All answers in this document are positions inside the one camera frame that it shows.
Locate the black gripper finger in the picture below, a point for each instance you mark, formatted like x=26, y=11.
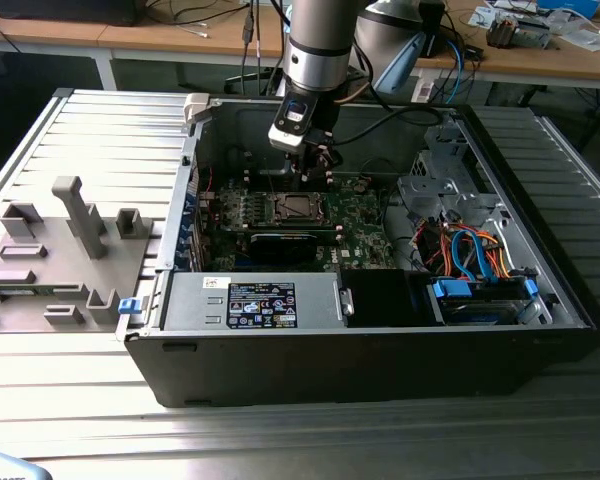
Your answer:
x=332, y=160
x=300, y=167

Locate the silver CPU green edge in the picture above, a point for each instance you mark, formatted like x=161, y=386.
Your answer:
x=300, y=207

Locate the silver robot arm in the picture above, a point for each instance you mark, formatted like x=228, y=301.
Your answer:
x=320, y=30

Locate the black RAM slot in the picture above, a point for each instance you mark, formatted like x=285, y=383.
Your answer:
x=325, y=232
x=290, y=188
x=280, y=179
x=325, y=241

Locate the CPU socket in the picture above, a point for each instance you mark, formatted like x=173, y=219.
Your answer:
x=300, y=221

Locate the round coin cell battery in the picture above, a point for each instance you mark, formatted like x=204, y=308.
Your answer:
x=361, y=186

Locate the green motherboard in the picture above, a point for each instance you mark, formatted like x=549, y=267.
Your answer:
x=365, y=235

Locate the black graphics card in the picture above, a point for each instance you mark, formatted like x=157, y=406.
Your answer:
x=282, y=248

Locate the white tag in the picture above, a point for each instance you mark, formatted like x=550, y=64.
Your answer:
x=422, y=90

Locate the metal drive cage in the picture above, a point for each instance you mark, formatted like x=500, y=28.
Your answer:
x=430, y=192

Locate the white plastic case latch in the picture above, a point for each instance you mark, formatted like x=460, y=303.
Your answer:
x=197, y=105

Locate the grey power supply unit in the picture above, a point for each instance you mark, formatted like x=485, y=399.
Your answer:
x=190, y=300

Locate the hard disk in blue carrier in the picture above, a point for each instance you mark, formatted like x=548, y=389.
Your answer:
x=450, y=291

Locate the black PC case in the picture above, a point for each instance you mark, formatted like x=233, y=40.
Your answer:
x=330, y=370

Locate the metal device on desk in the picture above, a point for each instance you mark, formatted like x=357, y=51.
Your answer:
x=520, y=32

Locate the wooden desk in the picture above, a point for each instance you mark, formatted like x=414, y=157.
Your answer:
x=130, y=30

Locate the blue case latch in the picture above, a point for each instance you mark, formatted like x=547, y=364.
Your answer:
x=129, y=306

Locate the grey parts rack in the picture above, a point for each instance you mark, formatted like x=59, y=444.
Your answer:
x=55, y=235

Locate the blue box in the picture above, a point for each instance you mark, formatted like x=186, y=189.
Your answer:
x=575, y=5

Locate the black flat device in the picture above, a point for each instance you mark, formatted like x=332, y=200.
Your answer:
x=65, y=12

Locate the green RAM stick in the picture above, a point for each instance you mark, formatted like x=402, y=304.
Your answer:
x=20, y=292

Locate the grey rounded object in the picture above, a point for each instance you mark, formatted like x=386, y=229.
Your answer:
x=5, y=467

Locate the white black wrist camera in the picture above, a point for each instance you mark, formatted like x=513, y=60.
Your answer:
x=285, y=140

